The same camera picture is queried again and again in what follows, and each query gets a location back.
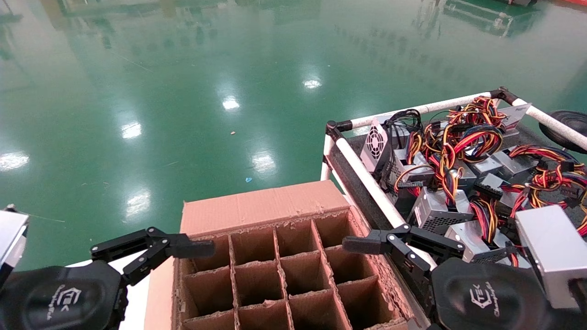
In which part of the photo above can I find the white pipe cart frame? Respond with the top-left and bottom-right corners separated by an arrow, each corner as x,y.
321,86 -> 587,275

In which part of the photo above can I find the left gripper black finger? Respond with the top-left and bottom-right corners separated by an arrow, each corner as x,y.
89,227 -> 216,287

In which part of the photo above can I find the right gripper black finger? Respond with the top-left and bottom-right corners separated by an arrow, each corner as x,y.
342,224 -> 465,294

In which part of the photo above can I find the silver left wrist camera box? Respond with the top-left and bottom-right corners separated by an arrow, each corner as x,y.
0,209 -> 29,287

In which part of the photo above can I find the silver power supply with fan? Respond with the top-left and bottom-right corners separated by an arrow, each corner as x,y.
360,109 -> 423,175

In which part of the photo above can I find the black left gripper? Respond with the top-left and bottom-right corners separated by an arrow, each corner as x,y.
0,260 -> 129,330

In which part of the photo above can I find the cardboard box with dividers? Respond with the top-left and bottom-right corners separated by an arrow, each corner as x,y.
143,180 -> 415,330

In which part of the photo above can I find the black round object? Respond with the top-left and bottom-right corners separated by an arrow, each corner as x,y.
538,110 -> 587,154

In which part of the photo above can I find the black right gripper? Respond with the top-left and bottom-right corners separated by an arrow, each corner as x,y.
430,258 -> 558,330

